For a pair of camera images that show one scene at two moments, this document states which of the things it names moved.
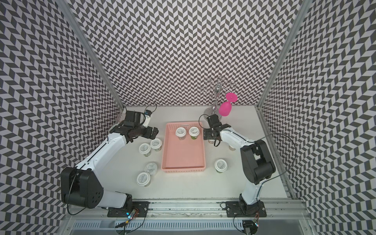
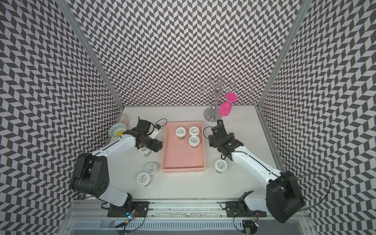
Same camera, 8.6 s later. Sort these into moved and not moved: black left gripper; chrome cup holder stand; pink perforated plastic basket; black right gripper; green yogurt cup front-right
Moved: black left gripper; black right gripper
Not moved: green yogurt cup front-right; chrome cup holder stand; pink perforated plastic basket
